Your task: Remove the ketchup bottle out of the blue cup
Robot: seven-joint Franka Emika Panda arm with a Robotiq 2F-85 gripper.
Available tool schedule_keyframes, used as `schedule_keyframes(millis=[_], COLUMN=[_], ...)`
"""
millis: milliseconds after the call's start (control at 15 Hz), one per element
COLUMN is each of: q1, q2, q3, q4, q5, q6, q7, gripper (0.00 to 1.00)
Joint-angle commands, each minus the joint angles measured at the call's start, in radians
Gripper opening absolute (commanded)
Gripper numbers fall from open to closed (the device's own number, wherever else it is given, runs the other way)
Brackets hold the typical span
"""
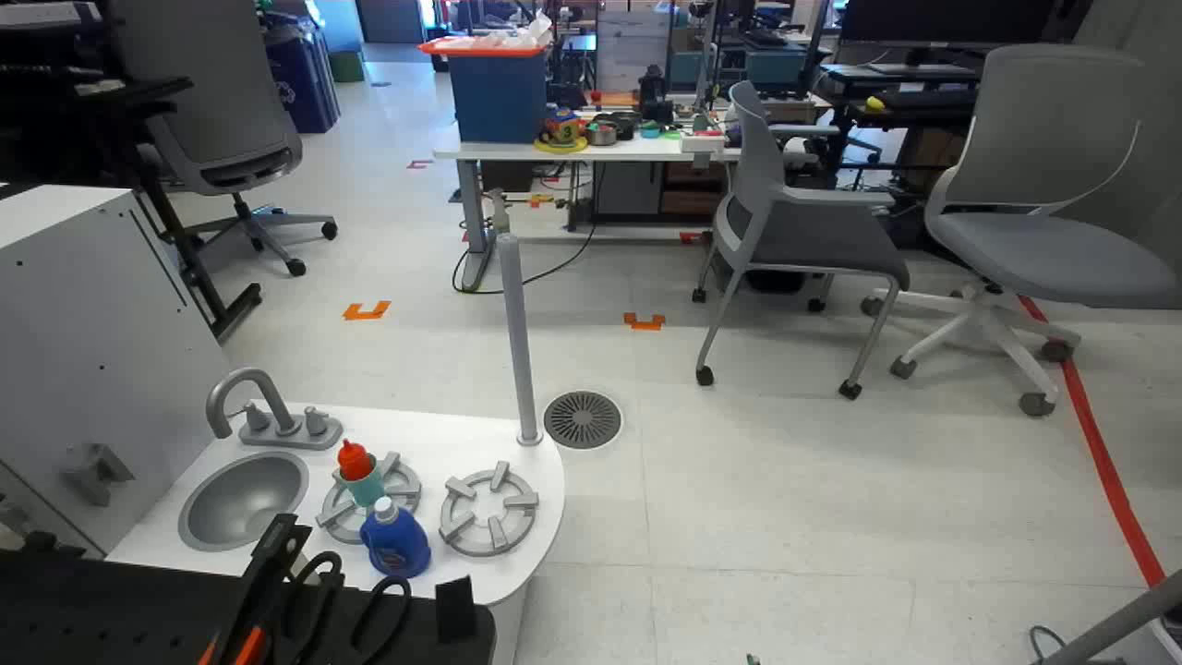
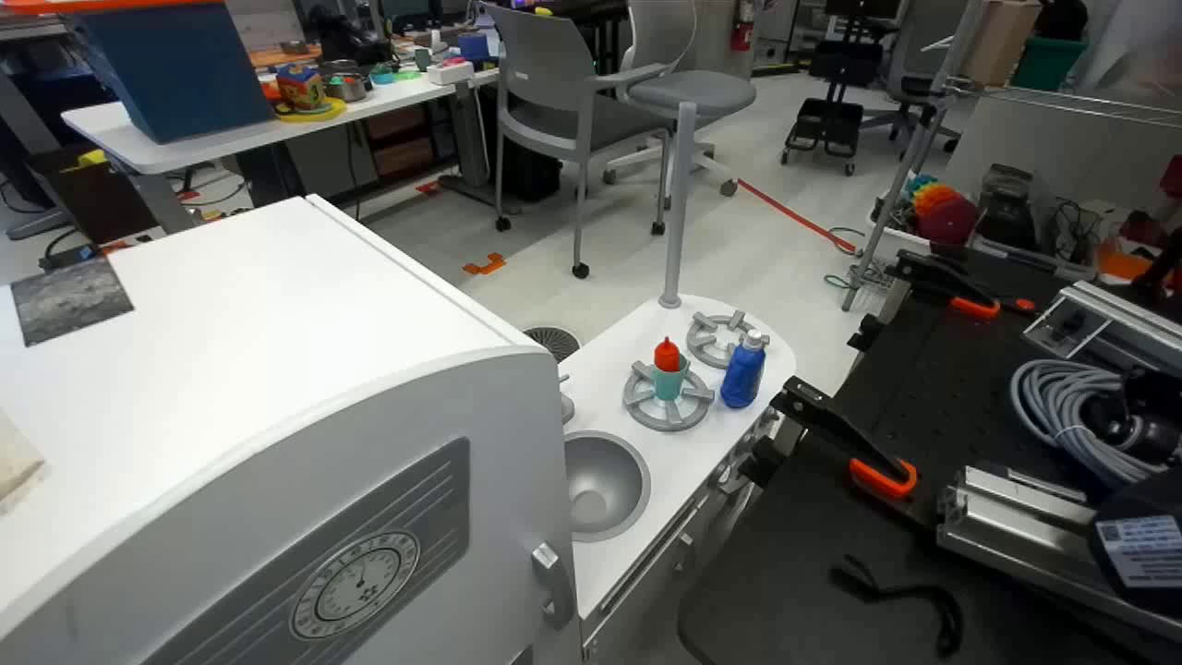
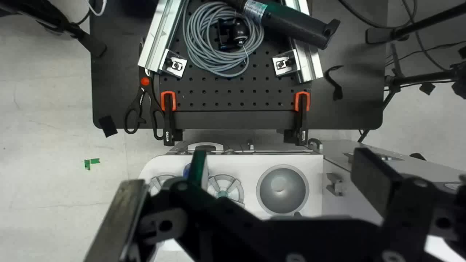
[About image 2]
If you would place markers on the grey toy sink bowl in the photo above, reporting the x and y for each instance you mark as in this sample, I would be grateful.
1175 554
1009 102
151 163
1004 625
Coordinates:
599 483

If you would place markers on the grey toy stove burner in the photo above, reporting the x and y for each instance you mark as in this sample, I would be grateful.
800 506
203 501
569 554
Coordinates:
646 408
711 342

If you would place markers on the red ketchup bottle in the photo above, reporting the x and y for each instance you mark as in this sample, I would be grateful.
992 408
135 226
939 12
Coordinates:
666 358

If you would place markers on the black wheeled cart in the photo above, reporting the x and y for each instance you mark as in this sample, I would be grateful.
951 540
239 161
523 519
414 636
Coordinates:
828 115

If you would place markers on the black table mat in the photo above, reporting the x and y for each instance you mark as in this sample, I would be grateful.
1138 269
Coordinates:
936 395

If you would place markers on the grey tripod stand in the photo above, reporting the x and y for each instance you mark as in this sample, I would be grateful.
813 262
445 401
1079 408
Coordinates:
908 161

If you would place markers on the white work table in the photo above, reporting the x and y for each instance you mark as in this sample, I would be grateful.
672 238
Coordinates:
185 141

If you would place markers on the silver aluminium extrusion rail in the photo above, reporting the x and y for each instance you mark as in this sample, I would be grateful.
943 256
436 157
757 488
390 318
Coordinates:
1035 529

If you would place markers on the grey swivel office chair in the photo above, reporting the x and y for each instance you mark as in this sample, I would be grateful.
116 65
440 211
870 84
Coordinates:
696 92

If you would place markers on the black orange bar clamp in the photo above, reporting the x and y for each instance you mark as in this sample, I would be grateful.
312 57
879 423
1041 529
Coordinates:
833 428
949 284

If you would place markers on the teal plastic cup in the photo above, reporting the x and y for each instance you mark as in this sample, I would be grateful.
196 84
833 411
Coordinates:
666 387

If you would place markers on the rainbow coloured toy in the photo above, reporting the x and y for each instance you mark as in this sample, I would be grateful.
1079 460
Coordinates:
943 211

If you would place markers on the grey picture sticker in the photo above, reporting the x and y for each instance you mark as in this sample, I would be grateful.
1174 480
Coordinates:
68 301

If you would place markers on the grey vertical pole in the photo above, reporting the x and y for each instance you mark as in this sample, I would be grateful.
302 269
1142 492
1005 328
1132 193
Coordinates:
677 198

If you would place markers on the white toy kitchen cabinet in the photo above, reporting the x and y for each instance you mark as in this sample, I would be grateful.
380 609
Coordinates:
283 408

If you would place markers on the red fire extinguisher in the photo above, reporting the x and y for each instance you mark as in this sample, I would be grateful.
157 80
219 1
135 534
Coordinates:
741 25

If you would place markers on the blue storage bin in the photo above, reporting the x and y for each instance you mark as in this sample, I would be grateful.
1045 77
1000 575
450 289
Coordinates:
171 70

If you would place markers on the silver box with black switch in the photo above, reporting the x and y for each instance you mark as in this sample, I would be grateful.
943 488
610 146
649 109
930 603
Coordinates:
1095 325

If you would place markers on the grey four-legged caster chair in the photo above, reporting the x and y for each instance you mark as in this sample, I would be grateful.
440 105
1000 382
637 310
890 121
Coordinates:
549 86

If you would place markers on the colourful toys on yellow plate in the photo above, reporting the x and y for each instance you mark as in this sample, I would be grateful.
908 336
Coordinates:
302 92

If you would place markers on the black round labelled device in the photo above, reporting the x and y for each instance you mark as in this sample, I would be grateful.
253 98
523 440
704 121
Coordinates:
1138 540

